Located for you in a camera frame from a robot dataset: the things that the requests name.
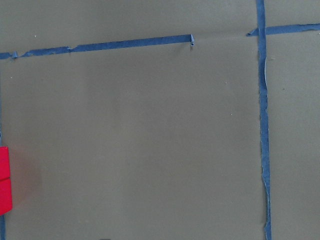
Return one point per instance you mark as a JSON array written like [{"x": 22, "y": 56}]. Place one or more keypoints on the red block one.
[
  {"x": 6, "y": 201},
  {"x": 4, "y": 163}
]

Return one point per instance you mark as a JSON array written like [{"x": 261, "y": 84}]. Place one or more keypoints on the brown paper table cover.
[{"x": 145, "y": 143}]

